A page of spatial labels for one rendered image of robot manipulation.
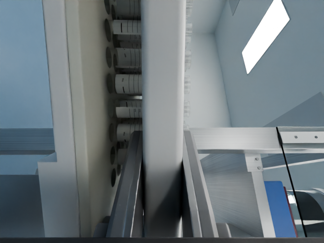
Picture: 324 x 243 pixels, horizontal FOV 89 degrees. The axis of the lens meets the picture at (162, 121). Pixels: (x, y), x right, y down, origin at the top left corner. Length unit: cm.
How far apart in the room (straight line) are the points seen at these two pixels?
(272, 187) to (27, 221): 76
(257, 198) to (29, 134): 61
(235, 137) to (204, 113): 396
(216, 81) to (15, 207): 480
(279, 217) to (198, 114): 388
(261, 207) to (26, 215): 70
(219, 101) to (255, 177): 422
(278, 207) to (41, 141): 65
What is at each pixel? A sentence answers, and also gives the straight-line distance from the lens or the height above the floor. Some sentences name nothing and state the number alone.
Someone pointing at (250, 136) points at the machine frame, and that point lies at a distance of 49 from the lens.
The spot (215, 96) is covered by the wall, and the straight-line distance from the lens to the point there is 474.
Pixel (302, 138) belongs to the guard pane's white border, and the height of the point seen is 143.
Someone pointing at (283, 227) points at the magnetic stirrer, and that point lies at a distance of 61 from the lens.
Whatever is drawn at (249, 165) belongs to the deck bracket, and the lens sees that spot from 53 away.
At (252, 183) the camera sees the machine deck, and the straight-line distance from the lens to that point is 54.
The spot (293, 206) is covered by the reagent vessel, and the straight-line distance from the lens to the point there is 67.
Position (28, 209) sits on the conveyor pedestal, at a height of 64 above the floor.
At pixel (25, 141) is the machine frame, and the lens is 54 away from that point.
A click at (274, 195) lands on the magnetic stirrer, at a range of 60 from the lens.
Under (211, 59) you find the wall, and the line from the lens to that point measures 552.
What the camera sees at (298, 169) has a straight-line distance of 53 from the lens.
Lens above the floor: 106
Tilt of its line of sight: 1 degrees up
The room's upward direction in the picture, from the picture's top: 90 degrees clockwise
